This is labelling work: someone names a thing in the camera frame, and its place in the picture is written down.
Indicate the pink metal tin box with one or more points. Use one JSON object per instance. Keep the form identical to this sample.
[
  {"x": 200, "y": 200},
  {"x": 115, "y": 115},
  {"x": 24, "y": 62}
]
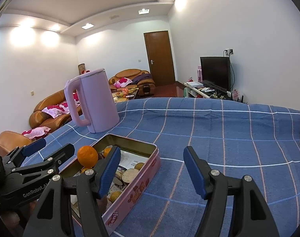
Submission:
[{"x": 116, "y": 213}]

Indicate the left hand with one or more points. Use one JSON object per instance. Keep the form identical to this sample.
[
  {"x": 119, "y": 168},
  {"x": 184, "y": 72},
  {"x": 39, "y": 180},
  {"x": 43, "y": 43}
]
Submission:
[{"x": 18, "y": 218}]

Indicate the tv stand with clutter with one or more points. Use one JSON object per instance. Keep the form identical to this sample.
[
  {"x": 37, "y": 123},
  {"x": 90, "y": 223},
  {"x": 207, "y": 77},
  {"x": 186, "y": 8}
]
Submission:
[{"x": 196, "y": 89}]

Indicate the brown wooden door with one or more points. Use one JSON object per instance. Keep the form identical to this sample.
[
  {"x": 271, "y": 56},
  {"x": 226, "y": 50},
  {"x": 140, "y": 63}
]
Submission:
[{"x": 160, "y": 57}]

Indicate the pink electric kettle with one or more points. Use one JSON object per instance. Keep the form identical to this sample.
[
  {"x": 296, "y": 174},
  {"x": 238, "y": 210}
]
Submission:
[{"x": 90, "y": 101}]

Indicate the blue plaid tablecloth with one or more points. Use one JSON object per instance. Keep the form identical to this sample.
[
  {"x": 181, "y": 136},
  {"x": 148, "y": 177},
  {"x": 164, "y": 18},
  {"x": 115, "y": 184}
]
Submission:
[{"x": 237, "y": 139}]

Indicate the orange leather sofa far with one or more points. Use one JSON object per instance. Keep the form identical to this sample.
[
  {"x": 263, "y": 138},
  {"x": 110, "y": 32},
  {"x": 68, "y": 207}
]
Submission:
[{"x": 141, "y": 79}]

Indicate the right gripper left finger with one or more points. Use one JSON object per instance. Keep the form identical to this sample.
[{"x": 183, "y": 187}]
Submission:
[{"x": 52, "y": 215}]

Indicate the printed leaflet in tin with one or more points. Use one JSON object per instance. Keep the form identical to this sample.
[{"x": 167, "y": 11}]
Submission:
[{"x": 128, "y": 161}]

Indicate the pink floral cushion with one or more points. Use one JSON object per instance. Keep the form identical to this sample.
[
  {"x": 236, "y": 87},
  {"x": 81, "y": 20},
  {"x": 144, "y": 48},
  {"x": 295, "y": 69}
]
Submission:
[{"x": 122, "y": 82}]

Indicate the coffee table with snacks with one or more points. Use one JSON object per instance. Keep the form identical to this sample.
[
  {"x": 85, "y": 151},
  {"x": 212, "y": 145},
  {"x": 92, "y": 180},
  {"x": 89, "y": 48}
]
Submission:
[{"x": 125, "y": 95}]

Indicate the black television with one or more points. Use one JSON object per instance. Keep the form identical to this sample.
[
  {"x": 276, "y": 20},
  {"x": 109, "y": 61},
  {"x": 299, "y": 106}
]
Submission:
[{"x": 216, "y": 71}]

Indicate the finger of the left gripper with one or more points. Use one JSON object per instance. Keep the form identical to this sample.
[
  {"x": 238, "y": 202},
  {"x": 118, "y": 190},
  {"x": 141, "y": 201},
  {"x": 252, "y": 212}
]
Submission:
[
  {"x": 16, "y": 157},
  {"x": 49, "y": 165}
]

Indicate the small orange mandarin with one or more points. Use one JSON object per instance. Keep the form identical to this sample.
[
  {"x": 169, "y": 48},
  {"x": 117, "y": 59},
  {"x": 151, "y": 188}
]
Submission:
[{"x": 106, "y": 151}]

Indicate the large orange mandarin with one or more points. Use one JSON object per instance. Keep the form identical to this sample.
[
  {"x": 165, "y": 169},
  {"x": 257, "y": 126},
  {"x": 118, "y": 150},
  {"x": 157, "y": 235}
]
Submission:
[{"x": 87, "y": 156}]

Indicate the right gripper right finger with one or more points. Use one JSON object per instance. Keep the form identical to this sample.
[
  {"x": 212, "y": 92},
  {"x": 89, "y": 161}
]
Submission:
[{"x": 251, "y": 215}]

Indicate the small yellow-brown longan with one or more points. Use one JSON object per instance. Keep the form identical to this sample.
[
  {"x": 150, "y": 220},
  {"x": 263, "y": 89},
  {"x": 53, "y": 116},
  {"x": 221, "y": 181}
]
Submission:
[{"x": 139, "y": 166}]

